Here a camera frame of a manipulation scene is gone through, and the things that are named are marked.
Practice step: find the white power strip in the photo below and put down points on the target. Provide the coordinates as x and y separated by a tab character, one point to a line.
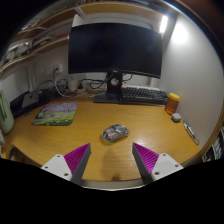
76	87

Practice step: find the white wall outlet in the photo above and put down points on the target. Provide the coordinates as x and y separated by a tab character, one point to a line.
55	70

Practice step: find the flower landscape print mouse pad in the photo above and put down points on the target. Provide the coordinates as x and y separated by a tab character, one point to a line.
56	114

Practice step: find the transparent computer mouse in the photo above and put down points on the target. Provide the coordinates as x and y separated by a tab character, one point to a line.
115	132

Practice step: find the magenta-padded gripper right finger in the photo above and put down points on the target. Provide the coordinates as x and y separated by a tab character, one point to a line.
165	165

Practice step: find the orange jar with yellow lid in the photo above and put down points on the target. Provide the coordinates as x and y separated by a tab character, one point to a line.
172	105

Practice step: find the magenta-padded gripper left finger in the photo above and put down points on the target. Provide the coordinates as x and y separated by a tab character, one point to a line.
56	165

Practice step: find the black keyboard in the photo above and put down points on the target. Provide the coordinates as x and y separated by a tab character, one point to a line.
143	95

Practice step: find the bright tube lamp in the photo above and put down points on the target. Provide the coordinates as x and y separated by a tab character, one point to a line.
163	24

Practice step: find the black box stand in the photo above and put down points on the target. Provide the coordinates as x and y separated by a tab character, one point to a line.
16	107

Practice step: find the wooden wall shelf unit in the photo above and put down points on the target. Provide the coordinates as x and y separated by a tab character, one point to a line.
50	45

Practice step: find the small white earbud case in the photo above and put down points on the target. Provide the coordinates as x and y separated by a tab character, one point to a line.
176	117

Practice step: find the black curved monitor with stand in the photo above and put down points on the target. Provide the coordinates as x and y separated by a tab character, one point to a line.
113	48

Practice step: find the silver mini computer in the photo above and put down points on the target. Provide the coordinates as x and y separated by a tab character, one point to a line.
30	99

